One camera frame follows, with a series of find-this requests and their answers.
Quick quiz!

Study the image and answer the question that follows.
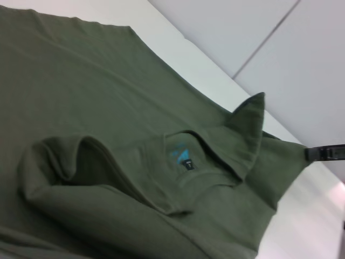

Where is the dark green t-shirt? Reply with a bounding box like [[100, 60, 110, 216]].
[[0, 4, 308, 259]]

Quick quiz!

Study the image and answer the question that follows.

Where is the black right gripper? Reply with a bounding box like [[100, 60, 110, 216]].
[[303, 144, 345, 163]]

